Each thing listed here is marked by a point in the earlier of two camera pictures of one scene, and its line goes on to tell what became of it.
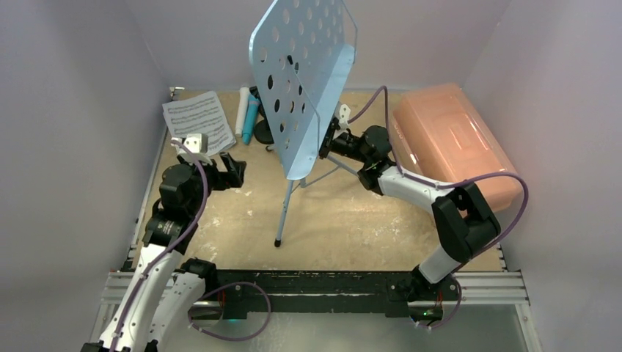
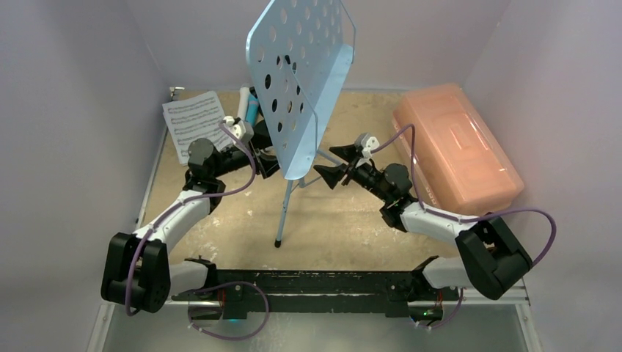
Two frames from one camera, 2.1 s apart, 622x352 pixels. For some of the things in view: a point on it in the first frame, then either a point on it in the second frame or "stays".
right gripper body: x=333 y=144 -> x=348 y=167
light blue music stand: x=302 y=51 stays
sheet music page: x=200 y=114 stays
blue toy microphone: x=251 y=116 stays
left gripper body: x=219 y=180 -> x=260 y=164
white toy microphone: x=242 y=111 stays
